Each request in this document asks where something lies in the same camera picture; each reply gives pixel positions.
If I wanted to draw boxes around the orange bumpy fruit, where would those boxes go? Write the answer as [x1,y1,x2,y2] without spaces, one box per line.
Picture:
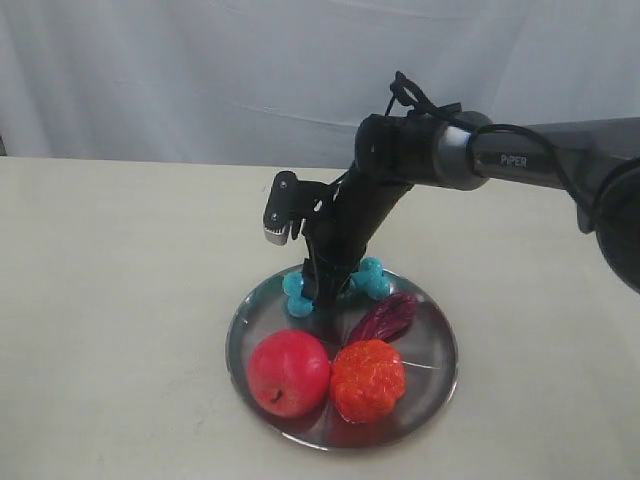
[329,339,407,424]

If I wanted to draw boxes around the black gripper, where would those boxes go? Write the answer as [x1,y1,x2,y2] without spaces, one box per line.
[301,166,413,310]

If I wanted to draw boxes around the round stainless steel plate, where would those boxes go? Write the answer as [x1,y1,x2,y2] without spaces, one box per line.
[225,271,458,450]

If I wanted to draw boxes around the dark purple leaf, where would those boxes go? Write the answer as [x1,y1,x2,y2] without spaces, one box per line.
[346,292,418,345]

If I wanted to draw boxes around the light blue backdrop cloth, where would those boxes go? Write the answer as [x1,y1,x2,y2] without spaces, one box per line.
[1,1,639,167]

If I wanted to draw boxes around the red apple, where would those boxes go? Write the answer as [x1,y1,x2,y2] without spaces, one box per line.
[247,329,331,418]

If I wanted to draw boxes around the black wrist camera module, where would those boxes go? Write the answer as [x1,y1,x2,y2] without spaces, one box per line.
[263,170,329,246]

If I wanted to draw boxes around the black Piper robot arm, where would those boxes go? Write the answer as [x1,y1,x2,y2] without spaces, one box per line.
[303,112,639,308]

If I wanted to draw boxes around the teal toy bone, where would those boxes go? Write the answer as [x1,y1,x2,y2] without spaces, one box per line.
[282,257,392,318]

